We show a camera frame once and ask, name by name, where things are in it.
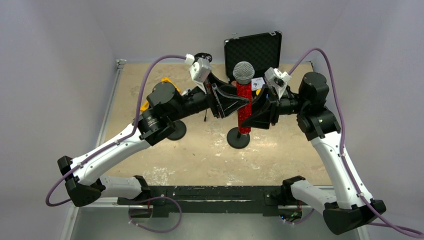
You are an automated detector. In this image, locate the red glitter microphone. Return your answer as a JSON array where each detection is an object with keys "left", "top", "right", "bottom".
[{"left": 232, "top": 61, "right": 255, "bottom": 135}]

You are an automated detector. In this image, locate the round-base mic stand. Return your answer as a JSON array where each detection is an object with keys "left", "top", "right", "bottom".
[
  {"left": 226, "top": 127, "right": 251, "bottom": 149},
  {"left": 167, "top": 120, "right": 187, "bottom": 141}
]

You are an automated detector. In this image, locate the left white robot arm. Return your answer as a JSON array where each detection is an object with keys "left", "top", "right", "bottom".
[{"left": 57, "top": 77, "right": 248, "bottom": 207}]

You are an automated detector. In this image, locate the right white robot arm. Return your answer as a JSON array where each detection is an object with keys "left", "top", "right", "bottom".
[{"left": 242, "top": 68, "right": 386, "bottom": 235}]

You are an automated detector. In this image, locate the black tripod mic stand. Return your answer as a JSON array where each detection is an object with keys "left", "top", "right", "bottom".
[{"left": 189, "top": 57, "right": 212, "bottom": 112}]

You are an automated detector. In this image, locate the yellow triangle stand far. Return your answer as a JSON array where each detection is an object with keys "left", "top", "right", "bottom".
[{"left": 161, "top": 77, "right": 181, "bottom": 93}]

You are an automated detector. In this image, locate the yellow triangle stand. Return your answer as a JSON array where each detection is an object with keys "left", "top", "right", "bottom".
[
  {"left": 161, "top": 77, "right": 181, "bottom": 93},
  {"left": 139, "top": 101, "right": 150, "bottom": 113}
]

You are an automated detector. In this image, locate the yellow triangle stand near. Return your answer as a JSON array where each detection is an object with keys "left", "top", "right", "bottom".
[{"left": 139, "top": 101, "right": 150, "bottom": 113}]

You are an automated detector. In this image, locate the white card deck box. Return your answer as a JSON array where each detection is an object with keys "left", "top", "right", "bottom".
[{"left": 251, "top": 77, "right": 265, "bottom": 92}]

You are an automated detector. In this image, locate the black poker chip case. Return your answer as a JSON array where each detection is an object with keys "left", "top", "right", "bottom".
[{"left": 223, "top": 31, "right": 283, "bottom": 83}]

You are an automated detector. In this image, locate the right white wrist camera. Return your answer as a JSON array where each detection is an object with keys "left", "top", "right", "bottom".
[{"left": 264, "top": 67, "right": 292, "bottom": 100}]

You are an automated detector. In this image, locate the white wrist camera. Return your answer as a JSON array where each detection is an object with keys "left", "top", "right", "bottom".
[
  {"left": 189, "top": 58, "right": 212, "bottom": 94},
  {"left": 264, "top": 67, "right": 292, "bottom": 100}
]

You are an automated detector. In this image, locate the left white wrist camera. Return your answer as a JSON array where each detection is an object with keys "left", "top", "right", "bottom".
[{"left": 189, "top": 58, "right": 212, "bottom": 94}]

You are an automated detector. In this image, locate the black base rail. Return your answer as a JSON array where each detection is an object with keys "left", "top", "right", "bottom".
[{"left": 117, "top": 185, "right": 307, "bottom": 218}]

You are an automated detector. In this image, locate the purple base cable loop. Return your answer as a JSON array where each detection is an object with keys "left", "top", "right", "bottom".
[{"left": 128, "top": 196, "right": 183, "bottom": 234}]

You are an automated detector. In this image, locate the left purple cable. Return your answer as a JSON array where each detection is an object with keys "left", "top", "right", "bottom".
[{"left": 45, "top": 53, "right": 195, "bottom": 208}]

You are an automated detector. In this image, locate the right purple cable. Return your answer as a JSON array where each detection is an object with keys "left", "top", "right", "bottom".
[{"left": 287, "top": 47, "right": 424, "bottom": 239}]

